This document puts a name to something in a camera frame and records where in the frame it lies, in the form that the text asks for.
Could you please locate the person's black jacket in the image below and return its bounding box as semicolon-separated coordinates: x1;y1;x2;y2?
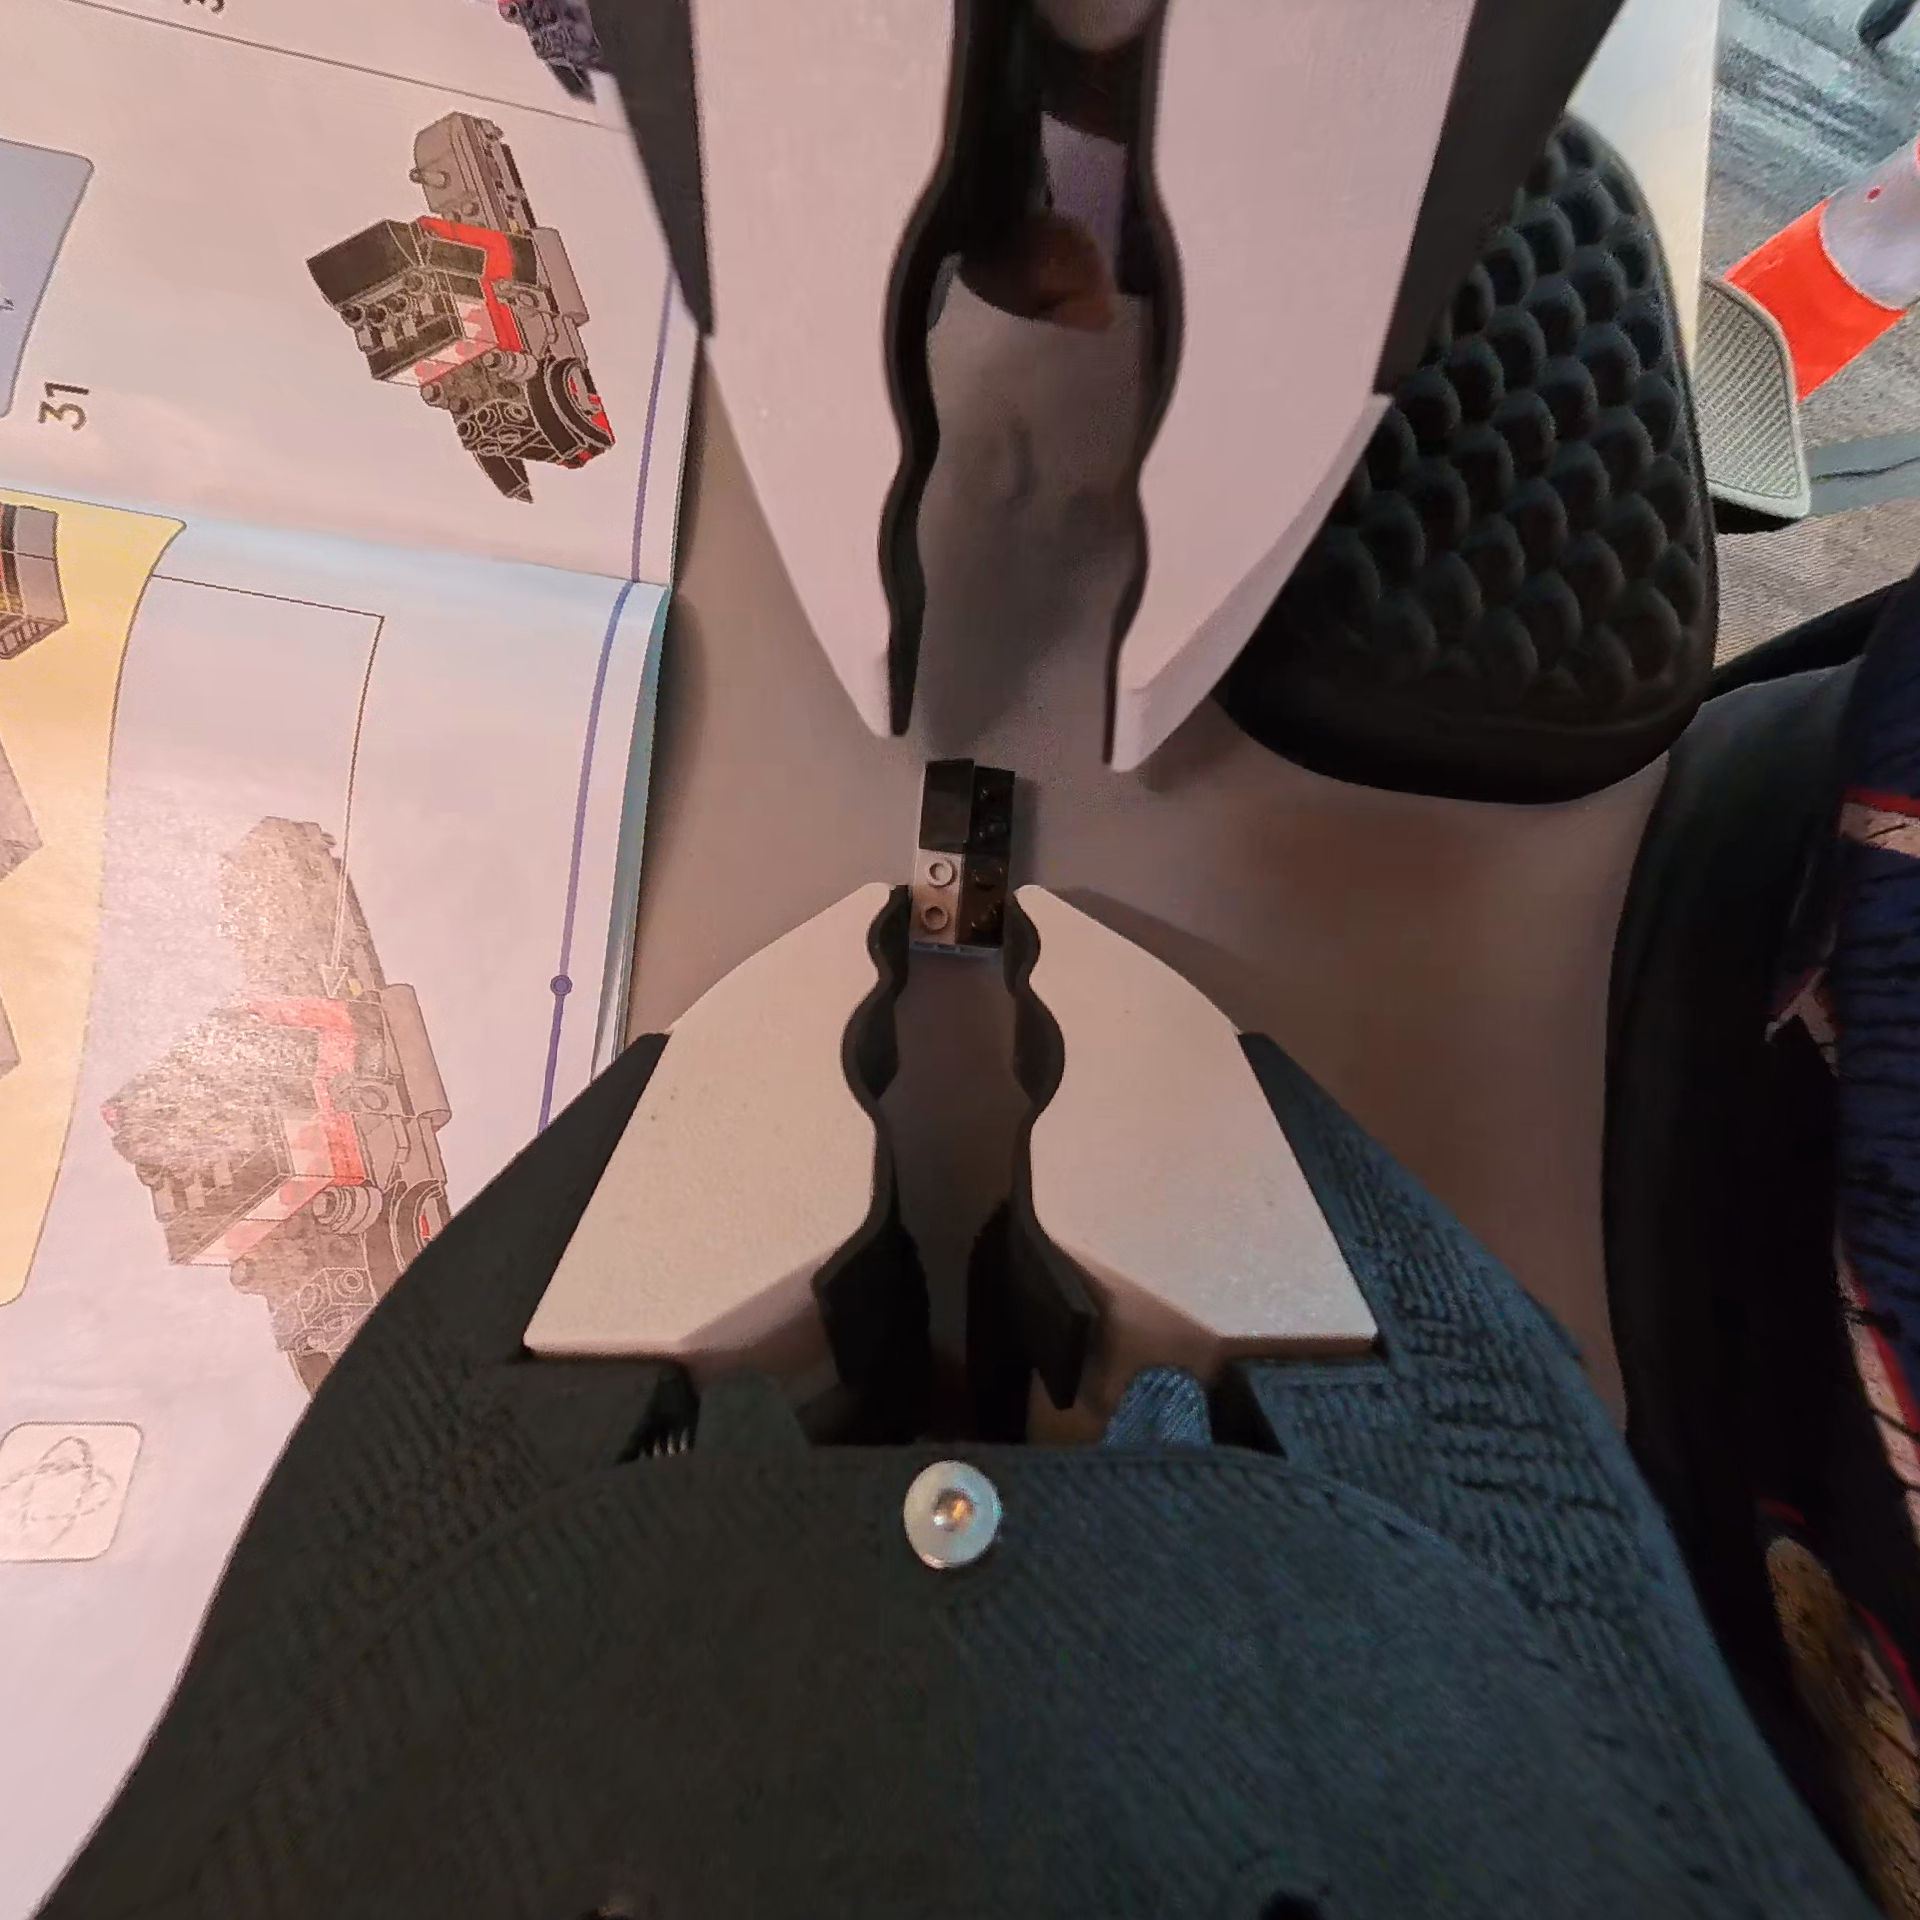
1602;576;1920;1696

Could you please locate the black bumpy cushion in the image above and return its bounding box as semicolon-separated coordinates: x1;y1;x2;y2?
1207;112;1719;804

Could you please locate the toy brick instruction booklet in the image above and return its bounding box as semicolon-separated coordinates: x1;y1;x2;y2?
0;0;699;1907

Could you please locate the grey desk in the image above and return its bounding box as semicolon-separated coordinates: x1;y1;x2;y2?
621;286;1674;1420

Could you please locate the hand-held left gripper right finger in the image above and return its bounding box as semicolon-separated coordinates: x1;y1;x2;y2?
989;885;1383;1413

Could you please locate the orange and white traffic cone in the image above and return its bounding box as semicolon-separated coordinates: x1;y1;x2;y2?
1721;132;1920;405

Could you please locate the white panel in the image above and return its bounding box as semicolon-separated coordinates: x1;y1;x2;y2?
1560;0;1721;294

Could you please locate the grey and black toy brick assembly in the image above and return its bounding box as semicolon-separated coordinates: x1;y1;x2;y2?
907;756;1023;956

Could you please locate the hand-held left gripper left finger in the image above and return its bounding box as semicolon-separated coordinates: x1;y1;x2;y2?
522;883;928;1413

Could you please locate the grey mesh panel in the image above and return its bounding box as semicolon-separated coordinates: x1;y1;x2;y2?
1692;273;1812;521

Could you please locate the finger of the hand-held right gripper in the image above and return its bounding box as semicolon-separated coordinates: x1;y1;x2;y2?
1105;0;1481;775
691;0;965;740

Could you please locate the person's blue printed shirt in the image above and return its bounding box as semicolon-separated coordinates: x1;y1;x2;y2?
1755;591;1920;1920

